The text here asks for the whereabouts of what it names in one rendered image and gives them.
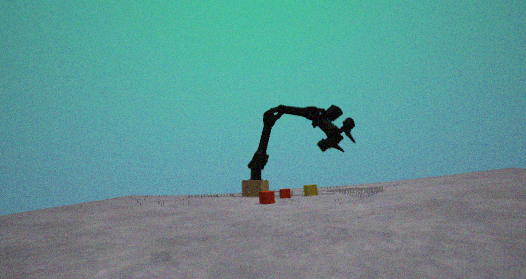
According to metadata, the red cube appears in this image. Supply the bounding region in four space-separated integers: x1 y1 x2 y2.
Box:
259 191 275 205
279 188 291 198

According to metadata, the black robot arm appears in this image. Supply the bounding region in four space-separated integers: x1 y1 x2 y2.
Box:
248 104 343 180

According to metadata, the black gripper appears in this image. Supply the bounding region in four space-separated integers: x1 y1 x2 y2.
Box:
317 118 356 152

